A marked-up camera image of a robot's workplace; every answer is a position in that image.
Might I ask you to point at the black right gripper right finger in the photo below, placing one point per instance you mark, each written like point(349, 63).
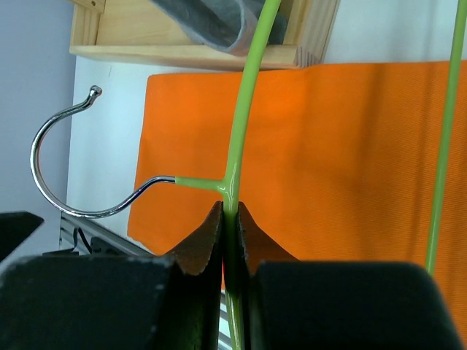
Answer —
point(293, 304)

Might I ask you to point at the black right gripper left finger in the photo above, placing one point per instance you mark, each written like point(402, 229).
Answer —
point(109, 301)

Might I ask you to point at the green plastic hanger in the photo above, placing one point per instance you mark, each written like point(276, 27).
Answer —
point(229, 185)

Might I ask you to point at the orange trousers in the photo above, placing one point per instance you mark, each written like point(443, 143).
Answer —
point(339, 160)

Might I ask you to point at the wooden clothes rack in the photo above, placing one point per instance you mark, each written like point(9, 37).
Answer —
point(139, 32)

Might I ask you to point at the grey shirt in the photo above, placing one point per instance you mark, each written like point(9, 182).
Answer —
point(225, 26)

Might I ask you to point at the aluminium front rail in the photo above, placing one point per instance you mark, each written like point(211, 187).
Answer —
point(102, 240)

